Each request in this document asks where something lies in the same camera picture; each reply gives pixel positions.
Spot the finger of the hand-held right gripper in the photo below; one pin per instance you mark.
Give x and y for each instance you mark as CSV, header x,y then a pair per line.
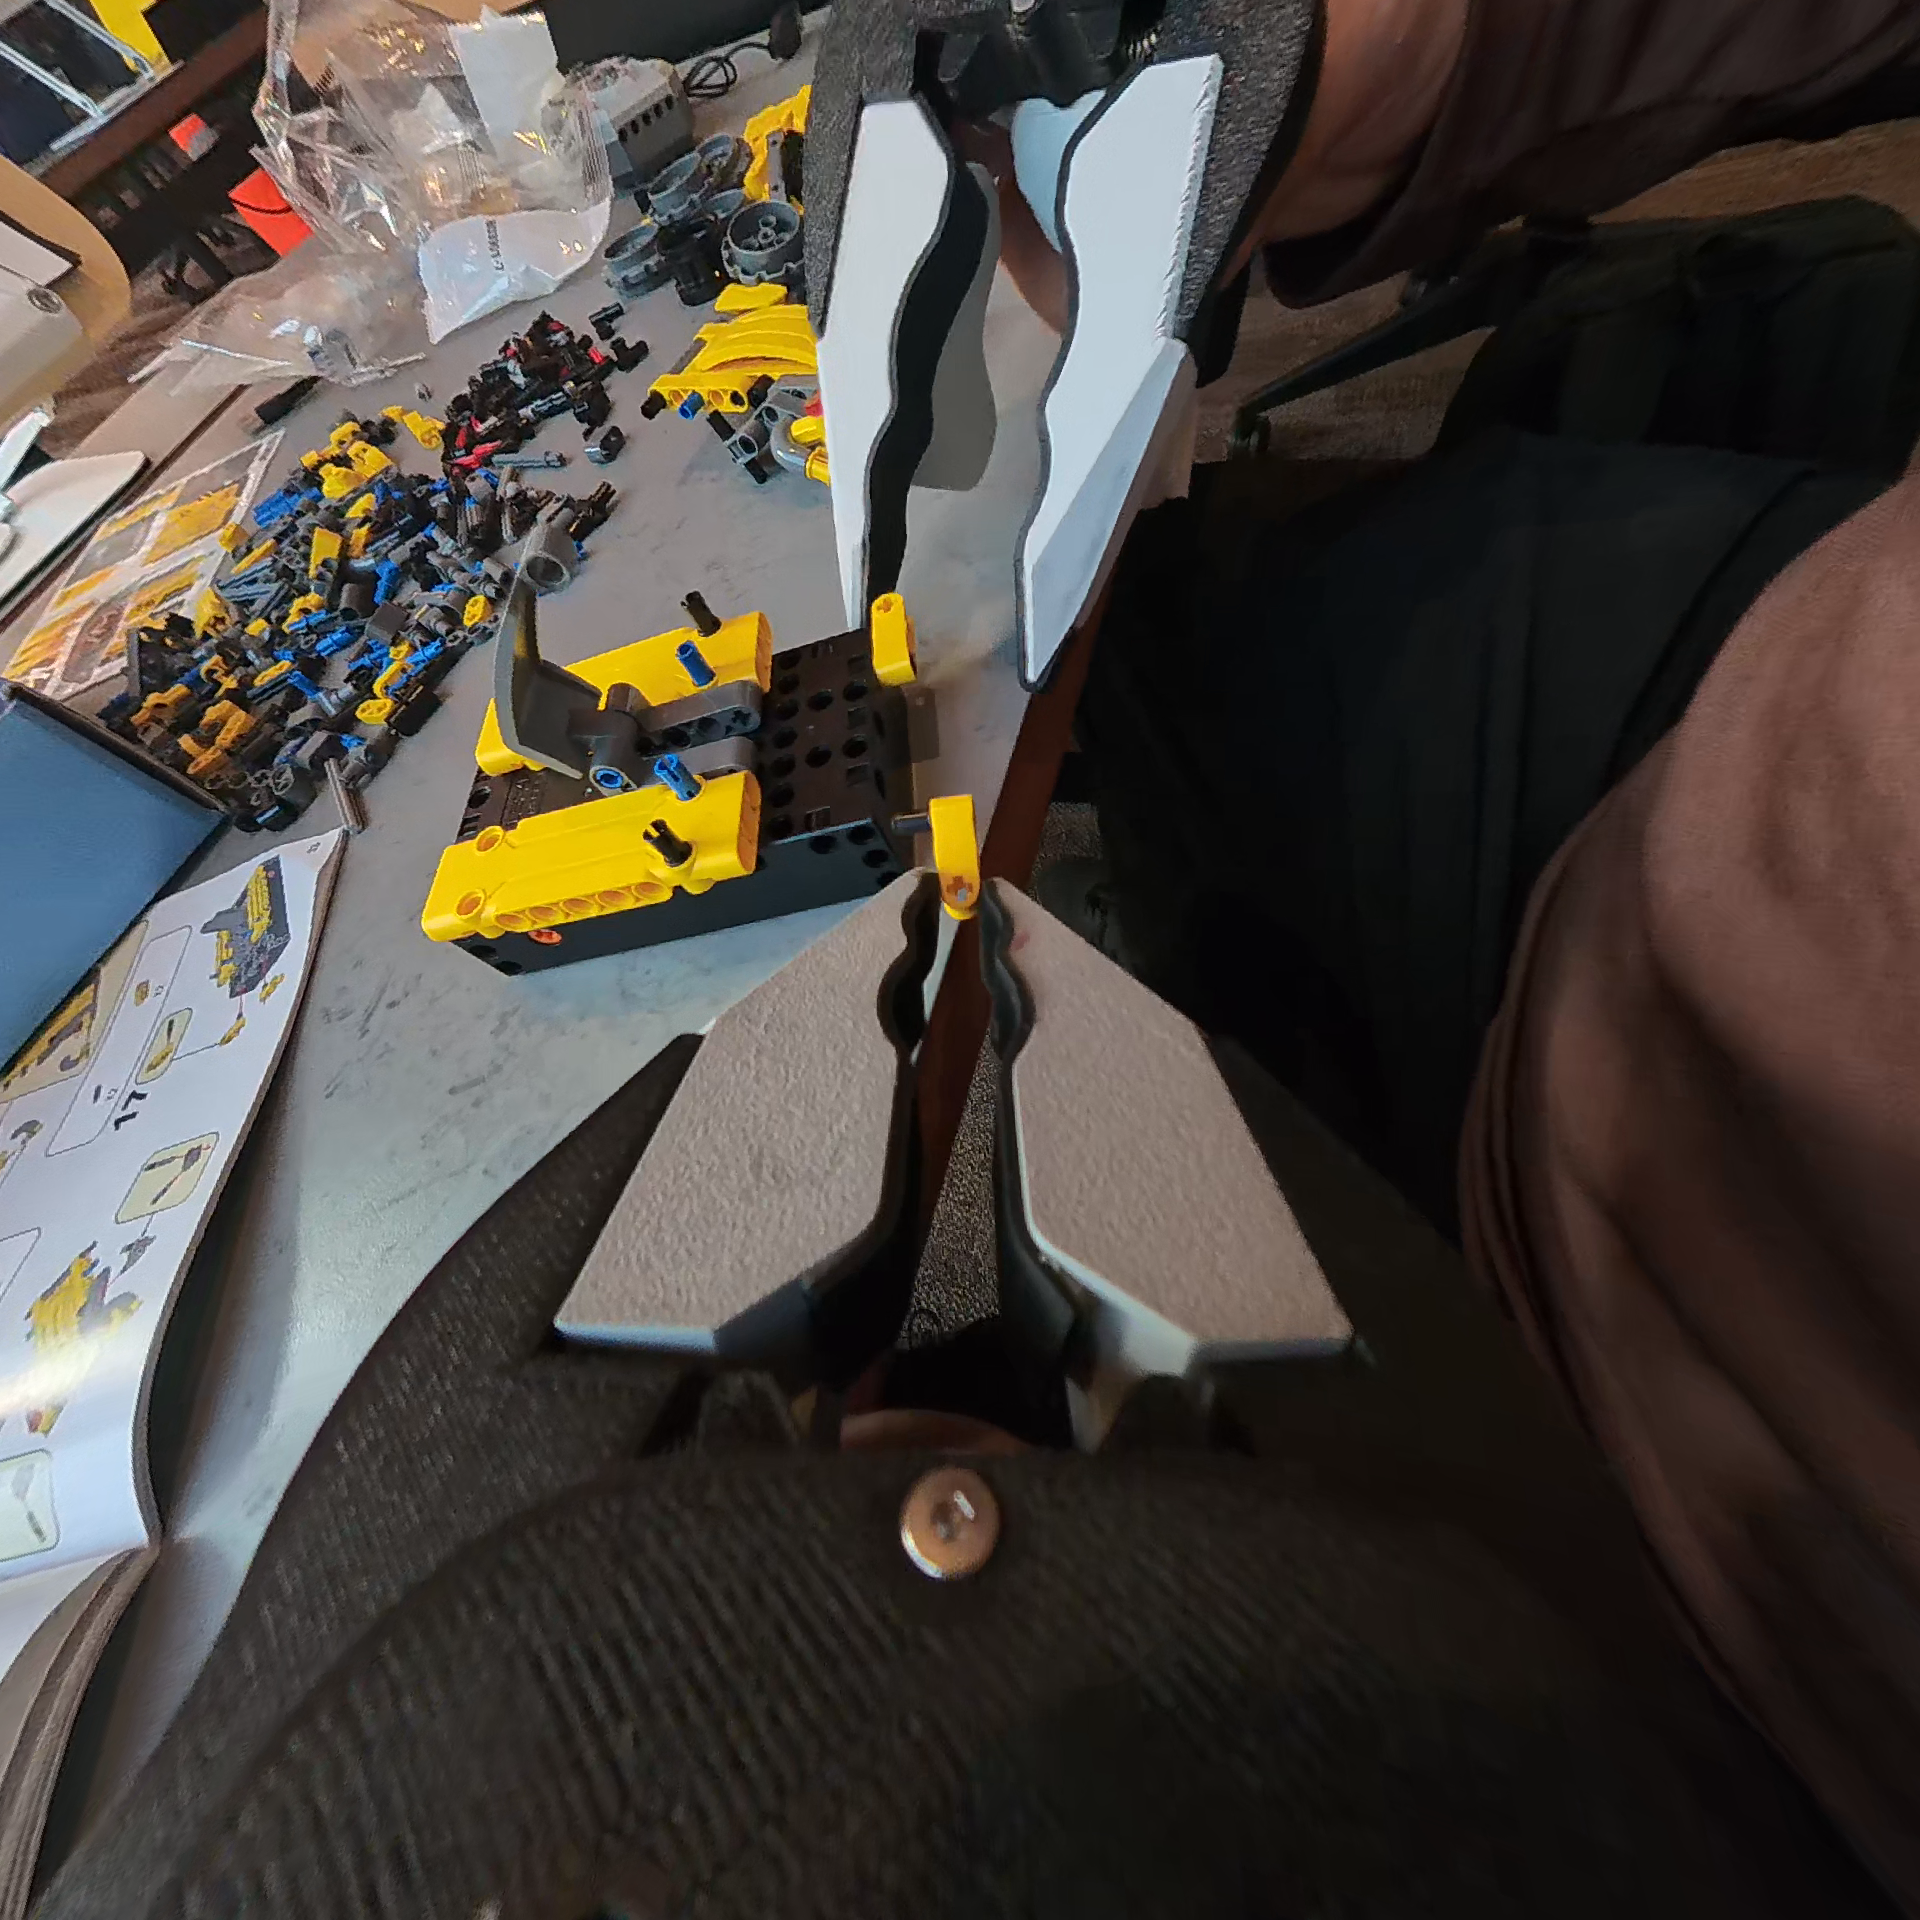
x,y
885,271
1140,226

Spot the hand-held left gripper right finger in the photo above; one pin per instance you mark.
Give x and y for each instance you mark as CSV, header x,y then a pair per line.
x,y
1170,1170

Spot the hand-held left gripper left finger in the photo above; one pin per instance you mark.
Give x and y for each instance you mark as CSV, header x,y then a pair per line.
x,y
750,1170

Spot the black and yellow brick assembly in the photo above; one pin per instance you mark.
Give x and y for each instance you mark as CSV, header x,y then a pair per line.
x,y
602,884

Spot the small yellow brick connector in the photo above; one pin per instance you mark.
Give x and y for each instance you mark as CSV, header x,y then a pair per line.
x,y
956,854
895,639

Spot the instruction booklet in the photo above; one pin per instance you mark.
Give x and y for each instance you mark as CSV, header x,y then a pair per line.
x,y
136,1080

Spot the person's right forearm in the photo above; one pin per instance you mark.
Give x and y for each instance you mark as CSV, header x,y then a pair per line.
x,y
1576,91

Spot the yellow and grey brick module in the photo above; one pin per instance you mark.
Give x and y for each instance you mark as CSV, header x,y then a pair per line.
x,y
735,353

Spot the crumpled clear plastic bags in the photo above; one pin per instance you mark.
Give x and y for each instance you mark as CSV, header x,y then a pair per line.
x,y
452,151

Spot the person's brown shirt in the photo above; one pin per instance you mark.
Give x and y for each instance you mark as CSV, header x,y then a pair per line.
x,y
1726,1050

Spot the pile of loose brick pieces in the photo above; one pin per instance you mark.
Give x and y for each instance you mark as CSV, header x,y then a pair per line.
x,y
301,631

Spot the blue cardboard box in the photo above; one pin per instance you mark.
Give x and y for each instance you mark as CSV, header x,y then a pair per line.
x,y
91,839

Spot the yellow printed leaflet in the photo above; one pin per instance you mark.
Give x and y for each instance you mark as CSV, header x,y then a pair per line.
x,y
136,556

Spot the white flat device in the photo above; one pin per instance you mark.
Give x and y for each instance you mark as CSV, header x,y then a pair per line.
x,y
76,496

